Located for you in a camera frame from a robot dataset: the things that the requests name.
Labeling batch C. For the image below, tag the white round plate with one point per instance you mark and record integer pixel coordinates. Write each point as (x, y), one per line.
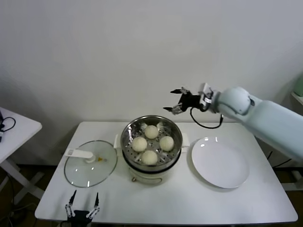
(220, 163)

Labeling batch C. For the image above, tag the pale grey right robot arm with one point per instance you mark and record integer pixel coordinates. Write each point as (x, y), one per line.
(272, 118)

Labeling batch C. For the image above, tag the perforated steel steamer basket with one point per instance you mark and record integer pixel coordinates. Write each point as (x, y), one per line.
(175, 142)

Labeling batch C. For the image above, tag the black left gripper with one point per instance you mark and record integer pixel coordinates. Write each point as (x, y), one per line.
(80, 216)

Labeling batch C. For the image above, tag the white shelf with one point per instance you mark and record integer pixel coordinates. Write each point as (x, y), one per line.
(298, 98)

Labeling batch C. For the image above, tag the white electric cooker pot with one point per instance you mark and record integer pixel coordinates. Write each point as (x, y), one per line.
(146, 176)

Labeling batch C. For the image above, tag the pale green container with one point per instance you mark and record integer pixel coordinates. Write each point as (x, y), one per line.
(299, 85)

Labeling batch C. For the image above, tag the white floor stand base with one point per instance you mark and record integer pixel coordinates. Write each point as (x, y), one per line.
(296, 186)

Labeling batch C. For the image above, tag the white side table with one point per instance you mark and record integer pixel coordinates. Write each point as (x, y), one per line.
(21, 132)

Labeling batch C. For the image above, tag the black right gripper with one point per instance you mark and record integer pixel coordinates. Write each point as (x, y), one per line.
(191, 101)

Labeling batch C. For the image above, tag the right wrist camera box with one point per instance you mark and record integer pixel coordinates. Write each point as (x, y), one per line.
(206, 88)

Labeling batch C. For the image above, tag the white steamed baozi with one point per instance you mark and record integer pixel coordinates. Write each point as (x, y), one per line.
(151, 132)
(149, 157)
(139, 144)
(166, 143)

